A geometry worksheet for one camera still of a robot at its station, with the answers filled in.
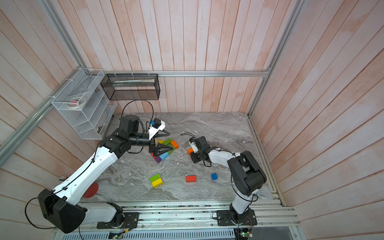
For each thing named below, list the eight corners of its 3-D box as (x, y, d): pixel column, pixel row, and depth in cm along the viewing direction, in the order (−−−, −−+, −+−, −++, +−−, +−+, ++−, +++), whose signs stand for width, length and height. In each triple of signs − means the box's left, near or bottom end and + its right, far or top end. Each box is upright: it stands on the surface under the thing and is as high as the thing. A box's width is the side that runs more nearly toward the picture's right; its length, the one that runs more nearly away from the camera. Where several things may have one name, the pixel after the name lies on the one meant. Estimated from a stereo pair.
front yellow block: (153, 188, 86) (152, 187, 83) (151, 184, 87) (150, 182, 85) (163, 183, 87) (162, 182, 85) (161, 179, 89) (160, 177, 87)
